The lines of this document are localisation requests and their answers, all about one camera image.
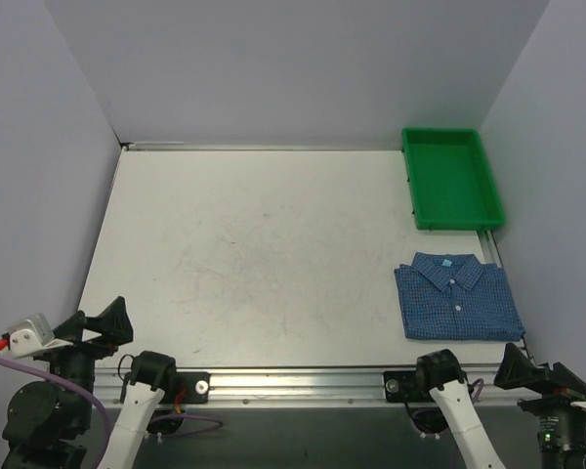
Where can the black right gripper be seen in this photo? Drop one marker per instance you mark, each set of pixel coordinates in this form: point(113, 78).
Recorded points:
point(547, 388)

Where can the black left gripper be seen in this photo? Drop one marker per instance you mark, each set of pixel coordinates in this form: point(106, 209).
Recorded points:
point(88, 348)

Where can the blue checkered long sleeve shirt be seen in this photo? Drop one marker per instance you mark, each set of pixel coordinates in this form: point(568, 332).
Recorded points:
point(456, 298)

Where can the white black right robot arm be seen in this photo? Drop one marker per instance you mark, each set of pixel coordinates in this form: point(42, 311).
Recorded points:
point(547, 430)

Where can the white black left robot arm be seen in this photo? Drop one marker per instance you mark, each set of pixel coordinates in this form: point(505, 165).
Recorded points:
point(45, 416)

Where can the green plastic bin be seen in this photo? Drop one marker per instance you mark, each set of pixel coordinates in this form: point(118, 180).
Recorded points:
point(450, 180)

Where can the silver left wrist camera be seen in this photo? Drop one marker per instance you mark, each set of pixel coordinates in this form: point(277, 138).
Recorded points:
point(27, 337)

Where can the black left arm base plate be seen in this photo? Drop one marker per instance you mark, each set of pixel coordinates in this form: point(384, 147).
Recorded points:
point(188, 388)

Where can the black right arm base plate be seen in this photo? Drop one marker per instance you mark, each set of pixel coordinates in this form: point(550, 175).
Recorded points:
point(400, 386)

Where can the aluminium front frame rail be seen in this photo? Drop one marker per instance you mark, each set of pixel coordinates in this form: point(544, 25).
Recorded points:
point(296, 387)

